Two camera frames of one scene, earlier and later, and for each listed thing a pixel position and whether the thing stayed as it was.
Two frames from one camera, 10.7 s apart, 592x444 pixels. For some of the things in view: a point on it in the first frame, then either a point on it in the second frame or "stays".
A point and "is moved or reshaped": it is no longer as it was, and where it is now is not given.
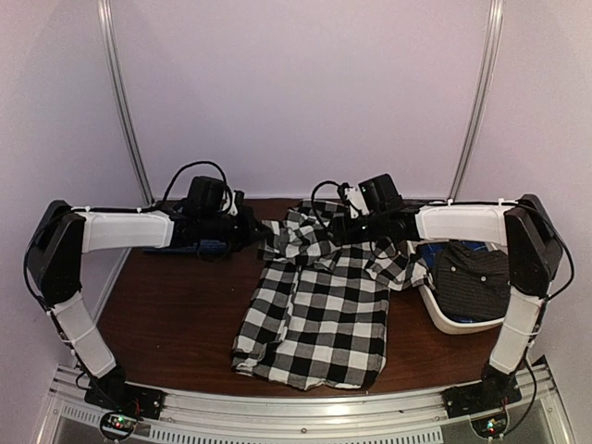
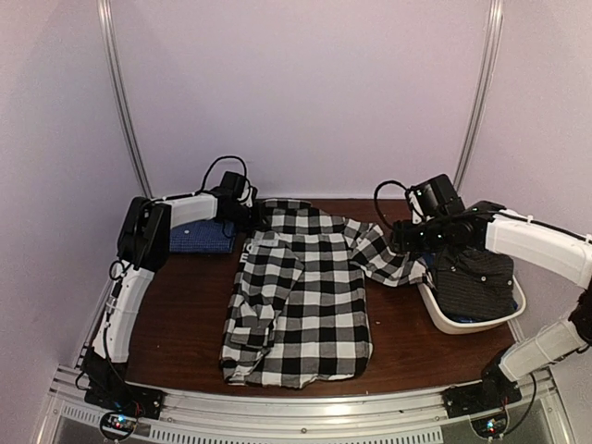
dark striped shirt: [472, 283] stays
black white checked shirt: [319, 312] is moved or reshaped
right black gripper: [342, 228] → [403, 240]
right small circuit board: [491, 427] stays
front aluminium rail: [304, 414] stays
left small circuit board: [117, 425] stays
